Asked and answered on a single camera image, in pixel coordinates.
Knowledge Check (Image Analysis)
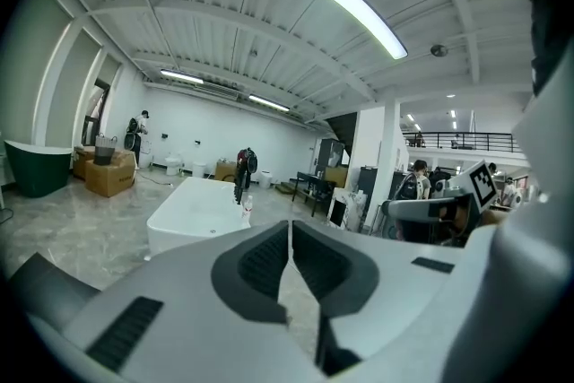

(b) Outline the tall black cabinet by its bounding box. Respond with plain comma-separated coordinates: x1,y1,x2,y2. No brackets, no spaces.
358,165,392,235

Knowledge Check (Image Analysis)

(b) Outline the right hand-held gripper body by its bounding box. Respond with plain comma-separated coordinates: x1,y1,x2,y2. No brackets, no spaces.
429,158,500,239

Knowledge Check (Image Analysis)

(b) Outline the person's black shirt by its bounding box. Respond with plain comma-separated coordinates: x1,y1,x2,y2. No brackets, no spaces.
515,0,574,96

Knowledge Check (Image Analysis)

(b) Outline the large cardboard box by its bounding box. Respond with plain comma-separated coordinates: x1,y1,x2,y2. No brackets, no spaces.
84,150,137,199

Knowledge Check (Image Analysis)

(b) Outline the marble-pattern box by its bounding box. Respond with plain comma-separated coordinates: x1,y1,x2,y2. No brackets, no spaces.
328,187,367,231

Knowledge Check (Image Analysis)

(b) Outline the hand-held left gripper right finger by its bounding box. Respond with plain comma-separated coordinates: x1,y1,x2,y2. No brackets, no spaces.
290,219,470,359

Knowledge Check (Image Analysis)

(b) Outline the white toilet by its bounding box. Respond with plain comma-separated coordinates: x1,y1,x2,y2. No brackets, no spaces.
164,152,185,178

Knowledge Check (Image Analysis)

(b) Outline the black balcony railing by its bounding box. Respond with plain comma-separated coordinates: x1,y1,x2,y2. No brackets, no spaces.
402,131,515,154

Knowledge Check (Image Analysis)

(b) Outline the dark green bathtub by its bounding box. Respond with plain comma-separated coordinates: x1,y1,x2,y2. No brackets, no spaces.
3,139,74,199

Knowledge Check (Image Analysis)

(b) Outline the black and white basket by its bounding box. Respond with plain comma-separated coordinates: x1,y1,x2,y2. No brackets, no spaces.
93,133,119,168

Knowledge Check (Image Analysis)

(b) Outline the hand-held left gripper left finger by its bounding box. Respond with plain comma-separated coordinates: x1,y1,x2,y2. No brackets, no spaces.
62,219,322,383

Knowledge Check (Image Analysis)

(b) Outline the white bathtub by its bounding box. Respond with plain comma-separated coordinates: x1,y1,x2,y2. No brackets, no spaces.
146,176,253,259

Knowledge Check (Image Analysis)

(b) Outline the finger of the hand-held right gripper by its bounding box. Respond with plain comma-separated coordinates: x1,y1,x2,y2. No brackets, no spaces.
380,197,452,222

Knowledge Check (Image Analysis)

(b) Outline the black metal table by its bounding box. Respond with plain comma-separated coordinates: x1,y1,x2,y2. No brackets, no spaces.
293,171,338,217

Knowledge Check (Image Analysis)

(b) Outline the long ceiling light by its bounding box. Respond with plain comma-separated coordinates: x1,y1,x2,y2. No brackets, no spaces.
319,0,410,61
248,92,292,114
160,67,205,86

